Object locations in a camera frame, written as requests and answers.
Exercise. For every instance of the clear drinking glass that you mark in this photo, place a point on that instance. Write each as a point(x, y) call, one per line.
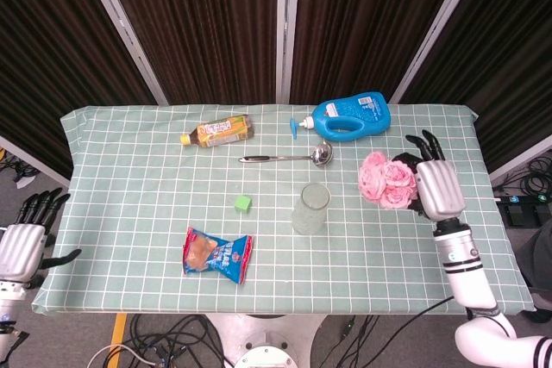
point(310, 213)

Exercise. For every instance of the blue red snack bag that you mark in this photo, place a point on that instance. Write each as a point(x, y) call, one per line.
point(220, 256)

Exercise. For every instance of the green checked tablecloth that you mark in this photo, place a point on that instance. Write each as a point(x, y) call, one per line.
point(129, 213)

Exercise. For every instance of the dark ribbed partition panel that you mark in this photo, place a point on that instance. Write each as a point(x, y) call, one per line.
point(509, 62)
point(207, 27)
point(43, 62)
point(366, 19)

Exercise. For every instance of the yellow label tea bottle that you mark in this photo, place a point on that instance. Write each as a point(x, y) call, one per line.
point(220, 130)

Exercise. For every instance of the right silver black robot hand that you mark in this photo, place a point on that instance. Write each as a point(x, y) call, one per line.
point(440, 187)

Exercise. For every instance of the yellow floor tape strip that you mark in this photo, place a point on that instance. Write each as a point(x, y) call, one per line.
point(118, 331)

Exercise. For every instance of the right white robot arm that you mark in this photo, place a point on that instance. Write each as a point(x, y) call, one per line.
point(461, 264)

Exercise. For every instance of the pink rose bouquet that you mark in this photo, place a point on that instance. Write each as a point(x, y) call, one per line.
point(388, 182)

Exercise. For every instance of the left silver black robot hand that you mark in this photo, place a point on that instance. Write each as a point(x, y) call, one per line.
point(21, 251)

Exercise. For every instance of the green cube block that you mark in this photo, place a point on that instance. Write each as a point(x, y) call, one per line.
point(242, 204)

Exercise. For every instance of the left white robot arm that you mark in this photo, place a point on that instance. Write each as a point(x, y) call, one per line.
point(8, 312)

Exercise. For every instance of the blue pump detergent bottle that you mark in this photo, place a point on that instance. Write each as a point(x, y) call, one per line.
point(366, 114)

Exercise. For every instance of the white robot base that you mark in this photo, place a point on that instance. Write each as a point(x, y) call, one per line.
point(267, 342)

